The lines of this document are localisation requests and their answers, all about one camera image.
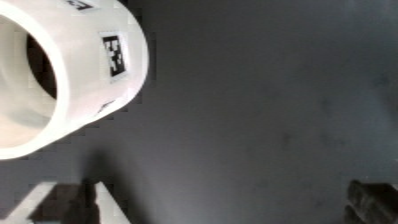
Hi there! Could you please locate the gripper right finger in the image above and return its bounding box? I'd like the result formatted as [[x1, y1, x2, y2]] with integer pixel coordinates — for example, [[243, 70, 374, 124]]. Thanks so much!
[[342, 180, 398, 224]]

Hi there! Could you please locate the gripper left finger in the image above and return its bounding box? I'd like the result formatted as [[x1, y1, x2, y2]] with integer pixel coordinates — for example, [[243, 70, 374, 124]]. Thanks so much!
[[0, 182, 131, 224]]

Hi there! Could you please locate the white lamp shade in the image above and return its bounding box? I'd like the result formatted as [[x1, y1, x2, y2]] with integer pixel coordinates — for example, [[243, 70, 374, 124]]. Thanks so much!
[[0, 0, 149, 160]]

